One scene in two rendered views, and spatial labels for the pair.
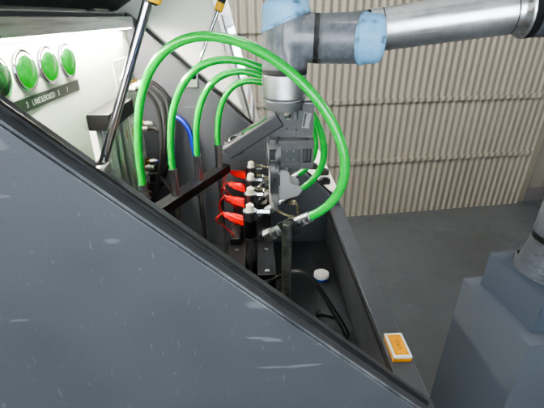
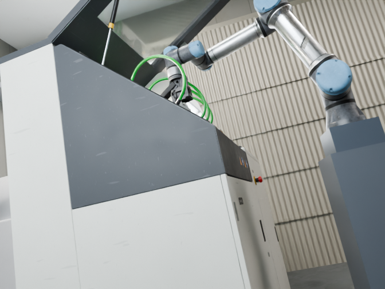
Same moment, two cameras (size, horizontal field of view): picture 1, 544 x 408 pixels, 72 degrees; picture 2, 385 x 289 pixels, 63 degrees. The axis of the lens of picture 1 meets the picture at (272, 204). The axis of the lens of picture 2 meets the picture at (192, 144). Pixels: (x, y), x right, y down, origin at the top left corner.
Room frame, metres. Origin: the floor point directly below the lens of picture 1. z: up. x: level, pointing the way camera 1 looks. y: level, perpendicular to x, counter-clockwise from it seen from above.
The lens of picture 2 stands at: (-0.65, -0.46, 0.69)
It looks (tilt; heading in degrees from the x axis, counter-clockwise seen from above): 12 degrees up; 18
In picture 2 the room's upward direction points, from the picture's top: 12 degrees counter-clockwise
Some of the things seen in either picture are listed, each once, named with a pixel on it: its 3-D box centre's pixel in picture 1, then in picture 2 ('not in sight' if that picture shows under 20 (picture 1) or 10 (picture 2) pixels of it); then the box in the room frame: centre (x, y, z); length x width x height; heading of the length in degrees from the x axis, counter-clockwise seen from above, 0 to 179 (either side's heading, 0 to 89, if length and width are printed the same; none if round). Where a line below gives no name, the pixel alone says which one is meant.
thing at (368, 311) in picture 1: (357, 298); (233, 161); (0.67, -0.19, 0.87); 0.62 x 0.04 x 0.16; 2
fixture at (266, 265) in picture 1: (252, 257); not in sight; (0.77, 0.05, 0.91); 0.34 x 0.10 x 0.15; 2
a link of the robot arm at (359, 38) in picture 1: (347, 38); (192, 53); (0.67, -0.12, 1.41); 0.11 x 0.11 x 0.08; 84
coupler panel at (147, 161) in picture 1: (139, 126); not in sight; (0.88, 0.32, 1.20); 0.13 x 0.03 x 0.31; 2
